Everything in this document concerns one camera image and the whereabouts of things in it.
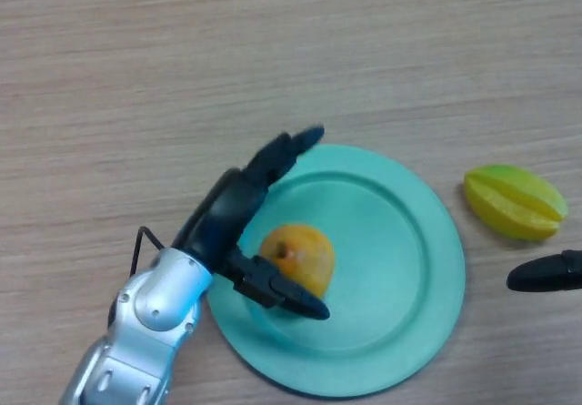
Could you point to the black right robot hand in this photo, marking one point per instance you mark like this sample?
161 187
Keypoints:
545 273

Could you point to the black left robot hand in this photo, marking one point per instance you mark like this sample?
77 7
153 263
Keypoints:
223 223

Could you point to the yellow orange pear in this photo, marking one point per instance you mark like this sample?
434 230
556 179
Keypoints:
304 255

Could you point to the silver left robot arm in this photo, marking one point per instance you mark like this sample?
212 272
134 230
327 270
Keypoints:
150 318

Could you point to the teal green round plate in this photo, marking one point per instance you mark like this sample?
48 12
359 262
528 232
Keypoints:
391 286

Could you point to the yellow green starfruit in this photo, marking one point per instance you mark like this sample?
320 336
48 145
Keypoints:
516 200

